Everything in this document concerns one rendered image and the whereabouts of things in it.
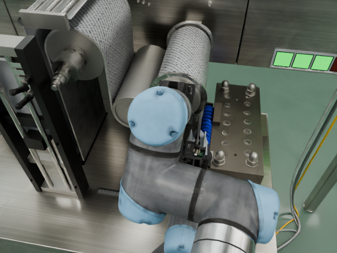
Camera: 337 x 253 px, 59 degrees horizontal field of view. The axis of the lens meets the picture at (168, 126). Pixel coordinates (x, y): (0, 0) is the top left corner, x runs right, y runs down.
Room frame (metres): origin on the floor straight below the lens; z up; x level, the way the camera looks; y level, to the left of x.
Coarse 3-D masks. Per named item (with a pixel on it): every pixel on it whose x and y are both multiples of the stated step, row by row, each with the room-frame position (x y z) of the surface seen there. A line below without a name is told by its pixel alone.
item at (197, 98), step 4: (172, 80) 0.56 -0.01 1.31; (176, 80) 0.55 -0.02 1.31; (180, 80) 0.55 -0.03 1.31; (184, 80) 0.56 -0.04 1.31; (192, 88) 0.54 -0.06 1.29; (196, 88) 0.55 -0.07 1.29; (196, 92) 0.54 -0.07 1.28; (196, 96) 0.54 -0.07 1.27; (200, 96) 0.55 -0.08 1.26; (196, 100) 0.54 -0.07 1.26; (200, 100) 0.55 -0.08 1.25; (196, 104) 0.54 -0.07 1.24; (196, 108) 0.54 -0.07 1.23
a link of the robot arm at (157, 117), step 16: (144, 96) 0.28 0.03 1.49; (160, 96) 0.28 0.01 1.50; (176, 96) 0.29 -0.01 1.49; (128, 112) 0.27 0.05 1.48; (144, 112) 0.27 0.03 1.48; (160, 112) 0.27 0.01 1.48; (176, 112) 0.26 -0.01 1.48; (144, 128) 0.25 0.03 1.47; (160, 128) 0.25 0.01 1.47; (176, 128) 0.25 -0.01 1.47; (144, 144) 0.25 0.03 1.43; (160, 144) 0.24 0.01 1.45; (176, 144) 0.26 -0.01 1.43
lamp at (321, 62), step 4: (316, 56) 0.80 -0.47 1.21; (320, 56) 0.80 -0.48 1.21; (324, 56) 0.80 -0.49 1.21; (316, 60) 0.80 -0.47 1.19; (320, 60) 0.80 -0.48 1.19; (324, 60) 0.80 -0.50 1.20; (328, 60) 0.80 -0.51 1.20; (316, 64) 0.80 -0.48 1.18; (320, 64) 0.80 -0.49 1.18; (324, 64) 0.80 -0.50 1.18; (328, 64) 0.80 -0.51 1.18; (312, 68) 0.80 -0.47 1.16; (316, 68) 0.80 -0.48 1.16; (320, 68) 0.80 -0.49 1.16; (324, 68) 0.80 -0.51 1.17
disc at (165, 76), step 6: (168, 72) 0.57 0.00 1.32; (174, 72) 0.56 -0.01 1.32; (180, 72) 0.56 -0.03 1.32; (156, 78) 0.57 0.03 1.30; (162, 78) 0.57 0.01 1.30; (168, 78) 0.56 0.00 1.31; (174, 78) 0.56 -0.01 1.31; (180, 78) 0.56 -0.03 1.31; (186, 78) 0.56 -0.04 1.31; (192, 78) 0.55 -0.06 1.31; (150, 84) 0.57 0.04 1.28; (156, 84) 0.57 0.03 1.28; (198, 84) 0.55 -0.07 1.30; (198, 90) 0.55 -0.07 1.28; (204, 90) 0.55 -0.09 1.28; (204, 96) 0.55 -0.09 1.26; (204, 102) 0.55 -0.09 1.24; (198, 108) 0.55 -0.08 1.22
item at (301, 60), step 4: (296, 56) 0.81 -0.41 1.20; (300, 56) 0.81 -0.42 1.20; (304, 56) 0.81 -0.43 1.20; (308, 56) 0.81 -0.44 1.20; (312, 56) 0.81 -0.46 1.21; (296, 60) 0.81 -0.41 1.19; (300, 60) 0.81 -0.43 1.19; (304, 60) 0.81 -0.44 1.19; (308, 60) 0.81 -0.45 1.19; (296, 64) 0.81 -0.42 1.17; (300, 64) 0.81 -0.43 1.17; (304, 64) 0.81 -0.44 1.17; (308, 64) 0.81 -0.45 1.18
